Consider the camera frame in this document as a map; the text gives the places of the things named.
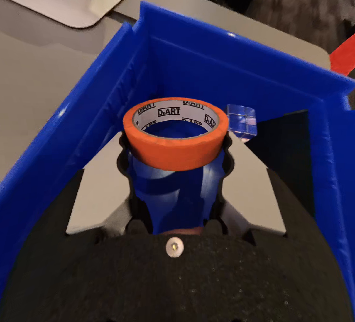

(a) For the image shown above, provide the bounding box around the blue plastic bin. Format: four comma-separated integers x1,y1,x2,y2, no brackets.
0,1,355,300

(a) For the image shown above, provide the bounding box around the orange traffic cone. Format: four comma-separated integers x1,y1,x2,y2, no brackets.
329,34,355,77

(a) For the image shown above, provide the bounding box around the orange tape roll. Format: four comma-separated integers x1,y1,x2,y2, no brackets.
123,97,229,172

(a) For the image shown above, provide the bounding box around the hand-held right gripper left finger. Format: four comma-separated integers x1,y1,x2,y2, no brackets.
65,132,154,236

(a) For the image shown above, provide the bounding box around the person's right hand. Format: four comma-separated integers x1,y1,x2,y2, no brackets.
162,227,203,236

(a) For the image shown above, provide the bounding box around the clear plastic piece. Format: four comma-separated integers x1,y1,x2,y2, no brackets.
226,104,258,142

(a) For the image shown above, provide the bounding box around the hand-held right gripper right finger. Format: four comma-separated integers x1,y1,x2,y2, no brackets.
203,133,287,239

